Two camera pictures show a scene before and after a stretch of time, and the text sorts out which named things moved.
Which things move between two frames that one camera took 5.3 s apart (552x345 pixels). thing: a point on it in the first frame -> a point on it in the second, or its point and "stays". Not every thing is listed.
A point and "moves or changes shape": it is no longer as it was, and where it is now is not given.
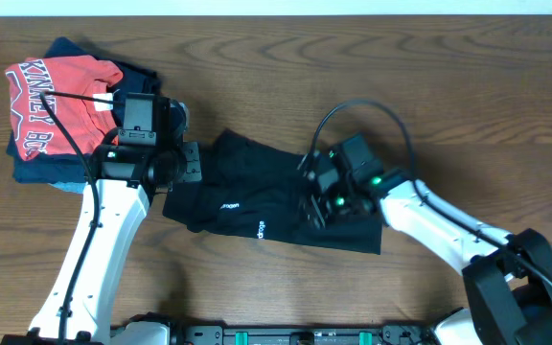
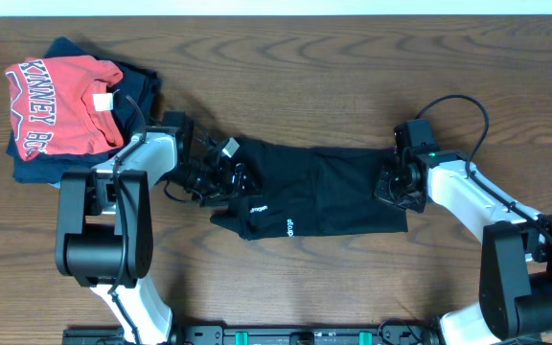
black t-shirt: [250, 188] moves or changes shape
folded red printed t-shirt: [89, 124] stays
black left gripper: [192, 161] -> [237, 177]
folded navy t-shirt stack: [75, 167] stays
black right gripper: [315, 198] -> [382, 191]
